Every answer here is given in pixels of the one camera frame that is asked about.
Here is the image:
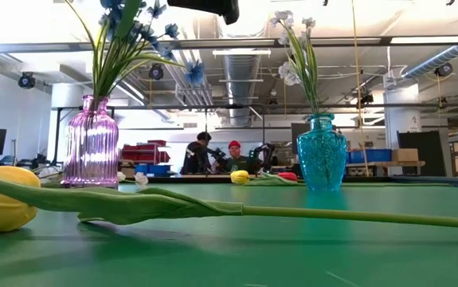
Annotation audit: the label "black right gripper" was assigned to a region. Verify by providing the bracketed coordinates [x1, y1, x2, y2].
[167, 0, 241, 26]

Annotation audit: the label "blue artificial flower bunch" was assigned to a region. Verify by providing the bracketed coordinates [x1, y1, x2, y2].
[63, 0, 206, 100]

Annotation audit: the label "yellow artificial tulip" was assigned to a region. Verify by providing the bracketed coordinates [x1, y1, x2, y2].
[230, 170, 389, 187]
[0, 165, 458, 234]

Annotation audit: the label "pink ribbed glass vase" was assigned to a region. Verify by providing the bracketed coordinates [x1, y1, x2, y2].
[61, 94, 120, 189]

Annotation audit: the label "teal embossed glass vase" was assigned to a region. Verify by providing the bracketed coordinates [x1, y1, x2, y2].
[296, 113, 348, 192]

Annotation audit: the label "ceiling light fixture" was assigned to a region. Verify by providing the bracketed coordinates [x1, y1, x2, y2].
[212, 49, 272, 57]

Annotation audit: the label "person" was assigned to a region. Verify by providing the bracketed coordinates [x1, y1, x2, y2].
[221, 140, 262, 175]
[179, 131, 213, 175]

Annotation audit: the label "red storage bins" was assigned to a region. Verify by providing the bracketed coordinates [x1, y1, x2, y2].
[120, 139, 171, 165]

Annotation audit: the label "blue storage bins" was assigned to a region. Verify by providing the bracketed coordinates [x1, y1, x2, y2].
[135, 163, 170, 176]

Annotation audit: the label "blue plastic crate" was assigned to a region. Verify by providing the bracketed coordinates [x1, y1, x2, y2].
[346, 148, 393, 164]

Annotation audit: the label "wooden bench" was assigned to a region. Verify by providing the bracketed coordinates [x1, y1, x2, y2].
[346, 160, 427, 176]

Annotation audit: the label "cardboard box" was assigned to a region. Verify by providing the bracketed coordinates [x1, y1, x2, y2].
[391, 147, 420, 163]

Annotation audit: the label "green table mat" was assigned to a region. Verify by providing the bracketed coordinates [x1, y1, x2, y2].
[0, 181, 458, 287]

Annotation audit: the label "black panel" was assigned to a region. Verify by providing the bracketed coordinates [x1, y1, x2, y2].
[397, 130, 452, 177]

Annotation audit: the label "black ceiling cable reel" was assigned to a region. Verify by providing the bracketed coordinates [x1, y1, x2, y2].
[434, 62, 454, 78]
[148, 63, 165, 81]
[18, 72, 37, 89]

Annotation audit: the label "silver ventilation duct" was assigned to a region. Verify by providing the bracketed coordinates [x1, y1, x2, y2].
[222, 53, 262, 128]

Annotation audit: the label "yellow hanging cord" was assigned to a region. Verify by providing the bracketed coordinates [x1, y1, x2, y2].
[350, 0, 370, 176]

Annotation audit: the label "black table frame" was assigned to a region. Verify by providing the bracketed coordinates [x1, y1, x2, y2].
[147, 175, 458, 185]

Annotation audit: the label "silver flexible duct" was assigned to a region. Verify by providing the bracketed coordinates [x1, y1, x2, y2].
[401, 45, 458, 80]

